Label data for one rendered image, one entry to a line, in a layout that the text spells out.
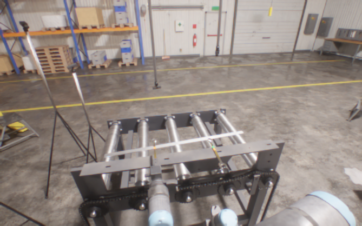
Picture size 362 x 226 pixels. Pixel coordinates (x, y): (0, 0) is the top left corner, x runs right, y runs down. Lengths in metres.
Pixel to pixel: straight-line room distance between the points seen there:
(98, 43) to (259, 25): 8.57
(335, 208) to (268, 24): 11.43
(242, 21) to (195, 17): 2.58
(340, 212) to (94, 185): 1.12
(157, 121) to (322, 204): 1.70
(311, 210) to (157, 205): 0.49
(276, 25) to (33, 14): 12.16
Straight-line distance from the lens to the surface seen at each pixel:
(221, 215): 1.06
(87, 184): 1.24
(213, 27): 10.36
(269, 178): 1.44
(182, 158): 1.06
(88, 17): 8.70
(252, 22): 11.29
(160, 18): 9.85
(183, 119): 2.05
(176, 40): 9.99
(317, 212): 0.57
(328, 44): 12.48
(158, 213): 0.74
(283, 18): 12.32
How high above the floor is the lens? 1.89
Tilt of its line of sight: 28 degrees down
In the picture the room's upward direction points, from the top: 1 degrees counter-clockwise
